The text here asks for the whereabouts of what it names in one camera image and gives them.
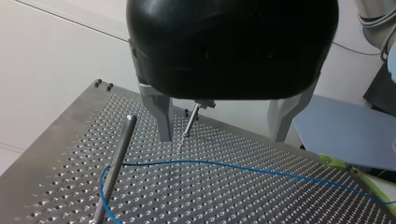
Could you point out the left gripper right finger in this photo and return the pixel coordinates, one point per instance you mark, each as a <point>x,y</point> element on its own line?
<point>285,116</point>

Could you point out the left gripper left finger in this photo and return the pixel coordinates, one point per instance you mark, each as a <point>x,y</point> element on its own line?
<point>162,113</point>

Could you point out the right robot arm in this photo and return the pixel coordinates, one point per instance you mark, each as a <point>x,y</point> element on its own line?
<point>378,31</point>

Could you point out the grey board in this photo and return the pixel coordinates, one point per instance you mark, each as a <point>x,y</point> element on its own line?
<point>347,132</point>

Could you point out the black panel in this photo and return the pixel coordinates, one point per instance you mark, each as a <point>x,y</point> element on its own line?
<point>382,90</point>

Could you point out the metal post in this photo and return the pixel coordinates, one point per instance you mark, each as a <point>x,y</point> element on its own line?
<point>115,168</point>
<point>192,118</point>

